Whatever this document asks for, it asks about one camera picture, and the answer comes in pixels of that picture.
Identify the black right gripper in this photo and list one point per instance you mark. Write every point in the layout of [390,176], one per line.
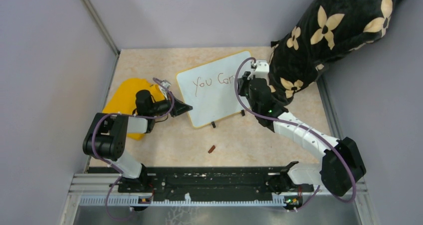
[243,82]

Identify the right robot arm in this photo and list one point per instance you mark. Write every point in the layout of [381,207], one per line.
[340,165]

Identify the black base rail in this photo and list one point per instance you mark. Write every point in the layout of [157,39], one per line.
[193,187]

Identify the brown marker cap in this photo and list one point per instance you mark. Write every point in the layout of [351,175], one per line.
[212,148]

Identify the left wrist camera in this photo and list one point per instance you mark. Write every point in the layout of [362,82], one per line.
[165,85]

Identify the aluminium corner post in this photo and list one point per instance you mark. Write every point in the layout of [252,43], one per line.
[94,15]

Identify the yellow framed whiteboard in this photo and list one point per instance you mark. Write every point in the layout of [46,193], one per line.
[209,89]

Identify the yellow cloth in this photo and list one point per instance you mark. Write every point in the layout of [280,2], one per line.
[125,96]

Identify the black floral pillow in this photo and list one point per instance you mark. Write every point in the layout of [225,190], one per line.
[328,31]

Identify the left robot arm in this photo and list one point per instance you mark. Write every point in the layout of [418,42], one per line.
[106,137]

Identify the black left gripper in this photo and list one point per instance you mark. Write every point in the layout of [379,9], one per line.
[179,108]

